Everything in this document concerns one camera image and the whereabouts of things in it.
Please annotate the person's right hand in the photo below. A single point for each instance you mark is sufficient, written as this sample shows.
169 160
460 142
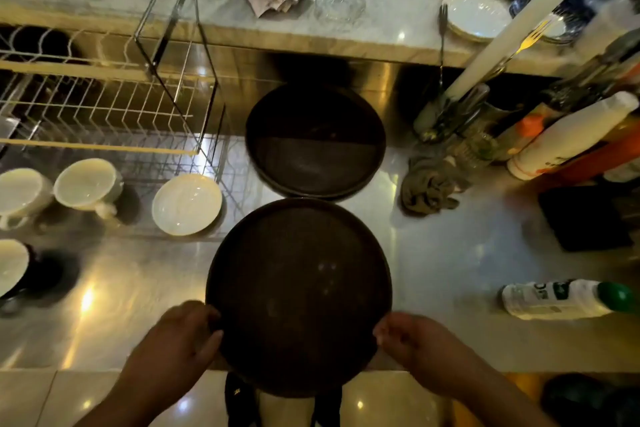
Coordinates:
427 349

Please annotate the person's left hand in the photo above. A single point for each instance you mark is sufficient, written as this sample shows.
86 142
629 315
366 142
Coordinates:
165 356

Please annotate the person's left thumb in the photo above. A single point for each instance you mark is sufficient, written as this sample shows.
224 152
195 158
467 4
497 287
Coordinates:
211 346

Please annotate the person's right thumb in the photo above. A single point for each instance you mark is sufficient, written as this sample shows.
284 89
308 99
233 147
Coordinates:
384 339

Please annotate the round brown tray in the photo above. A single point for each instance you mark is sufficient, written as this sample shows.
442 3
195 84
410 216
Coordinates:
315 141
299 286

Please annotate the person's left forearm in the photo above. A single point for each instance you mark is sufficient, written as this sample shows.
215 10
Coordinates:
120 409

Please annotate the person's right forearm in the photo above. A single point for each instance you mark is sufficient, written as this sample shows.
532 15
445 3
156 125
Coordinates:
500 399

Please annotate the white ceramic bowl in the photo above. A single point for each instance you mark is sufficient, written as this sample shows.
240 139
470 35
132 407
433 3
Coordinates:
186 204

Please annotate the crumpled brown cloth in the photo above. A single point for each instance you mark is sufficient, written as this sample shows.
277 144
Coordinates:
430 186

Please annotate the white bottle with green cap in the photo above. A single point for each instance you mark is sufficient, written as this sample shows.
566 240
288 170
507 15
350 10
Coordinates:
555 299

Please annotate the white ceramic cup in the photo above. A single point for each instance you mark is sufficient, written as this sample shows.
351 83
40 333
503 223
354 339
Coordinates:
87 184
20 194

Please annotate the small glass jar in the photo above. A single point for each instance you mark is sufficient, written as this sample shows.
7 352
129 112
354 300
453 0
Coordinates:
472 151

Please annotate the dark round container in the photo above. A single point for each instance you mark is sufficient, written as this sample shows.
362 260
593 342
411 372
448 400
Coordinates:
585 401

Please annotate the white cup on black saucer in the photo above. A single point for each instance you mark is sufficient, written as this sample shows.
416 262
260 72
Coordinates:
11 266

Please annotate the black box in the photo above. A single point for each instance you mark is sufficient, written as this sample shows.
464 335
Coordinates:
582 219

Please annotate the glass cutlery holder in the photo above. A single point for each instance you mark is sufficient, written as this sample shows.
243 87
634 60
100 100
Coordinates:
450 114

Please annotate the bottle with orange label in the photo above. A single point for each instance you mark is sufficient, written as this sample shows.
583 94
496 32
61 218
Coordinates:
530 126

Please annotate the white squeeze bottle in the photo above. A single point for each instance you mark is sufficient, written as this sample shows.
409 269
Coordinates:
570 136

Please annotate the dark metal fork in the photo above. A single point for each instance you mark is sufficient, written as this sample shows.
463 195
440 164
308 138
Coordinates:
442 36

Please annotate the tall white cylinder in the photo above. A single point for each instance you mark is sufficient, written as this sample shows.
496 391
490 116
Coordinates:
505 41

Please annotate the gold fork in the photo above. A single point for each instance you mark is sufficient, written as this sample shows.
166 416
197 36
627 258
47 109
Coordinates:
530 39

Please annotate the white plate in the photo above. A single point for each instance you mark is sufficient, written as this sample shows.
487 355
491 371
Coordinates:
475 16

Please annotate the clear glass dish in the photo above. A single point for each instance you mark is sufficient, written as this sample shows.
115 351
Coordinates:
340 6

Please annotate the blue rimmed plate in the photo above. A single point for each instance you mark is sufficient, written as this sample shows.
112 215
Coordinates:
565 26

